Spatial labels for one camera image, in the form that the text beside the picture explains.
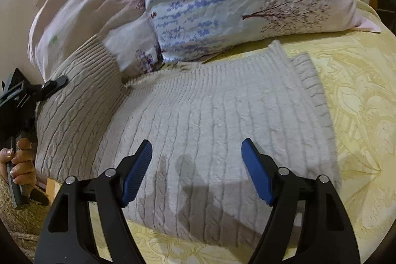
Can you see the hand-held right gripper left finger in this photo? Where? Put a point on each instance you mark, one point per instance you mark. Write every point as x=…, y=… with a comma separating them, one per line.
x=137, y=174

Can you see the pink floral pillow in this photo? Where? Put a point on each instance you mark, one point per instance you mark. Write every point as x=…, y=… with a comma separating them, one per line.
x=89, y=7

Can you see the person's left hand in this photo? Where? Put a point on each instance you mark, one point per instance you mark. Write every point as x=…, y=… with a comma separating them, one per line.
x=23, y=163

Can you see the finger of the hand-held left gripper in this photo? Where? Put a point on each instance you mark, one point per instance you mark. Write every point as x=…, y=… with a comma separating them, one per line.
x=52, y=84

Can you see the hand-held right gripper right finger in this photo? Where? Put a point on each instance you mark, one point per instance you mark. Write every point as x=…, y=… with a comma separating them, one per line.
x=258, y=172

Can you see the yellow patterned bedspread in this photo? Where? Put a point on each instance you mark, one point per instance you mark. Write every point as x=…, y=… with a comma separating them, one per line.
x=355, y=103

